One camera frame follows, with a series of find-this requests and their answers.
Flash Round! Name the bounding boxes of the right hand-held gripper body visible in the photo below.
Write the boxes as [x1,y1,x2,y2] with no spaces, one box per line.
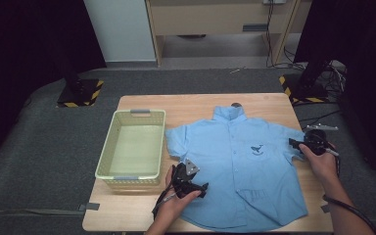
[303,122,340,156]

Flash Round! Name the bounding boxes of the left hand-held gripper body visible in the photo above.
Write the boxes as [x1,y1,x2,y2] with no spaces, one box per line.
[170,158,201,200]

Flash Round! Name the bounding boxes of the light blue short-sleeved shirt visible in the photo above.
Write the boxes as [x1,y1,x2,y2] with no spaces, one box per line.
[164,105,308,233]

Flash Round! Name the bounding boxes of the light green plastic basket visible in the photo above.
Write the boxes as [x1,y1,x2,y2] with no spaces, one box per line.
[94,109,166,191]

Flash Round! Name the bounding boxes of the person's right hand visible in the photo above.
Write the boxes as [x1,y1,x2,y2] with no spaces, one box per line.
[299,144,340,187]

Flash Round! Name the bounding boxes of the person's left hand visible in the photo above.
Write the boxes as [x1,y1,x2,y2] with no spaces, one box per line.
[154,164,203,226]

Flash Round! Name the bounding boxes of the black stand with striped base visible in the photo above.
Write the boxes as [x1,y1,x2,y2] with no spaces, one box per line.
[278,58,332,105]
[57,58,106,109]

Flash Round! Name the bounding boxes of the black curtain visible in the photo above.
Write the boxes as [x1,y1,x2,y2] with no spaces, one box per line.
[0,0,107,179]
[293,0,376,179]

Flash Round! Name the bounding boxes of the white partition panel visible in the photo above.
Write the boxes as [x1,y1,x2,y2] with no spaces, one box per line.
[81,0,158,63]

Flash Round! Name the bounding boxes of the black floor cable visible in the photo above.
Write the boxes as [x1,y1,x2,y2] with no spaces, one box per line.
[298,109,342,126]

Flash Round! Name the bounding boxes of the bundle of floor cables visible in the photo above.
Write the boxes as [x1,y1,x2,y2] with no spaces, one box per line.
[322,60,349,96]

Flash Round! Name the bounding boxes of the right hand-held gripper cable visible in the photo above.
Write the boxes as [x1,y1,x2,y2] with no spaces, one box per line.
[321,146,376,235]

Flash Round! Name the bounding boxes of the black hanging desk cables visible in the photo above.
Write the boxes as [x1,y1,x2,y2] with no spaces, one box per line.
[265,3,307,71]

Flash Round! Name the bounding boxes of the grey drawer handle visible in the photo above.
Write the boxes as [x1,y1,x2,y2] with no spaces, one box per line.
[242,23,269,33]

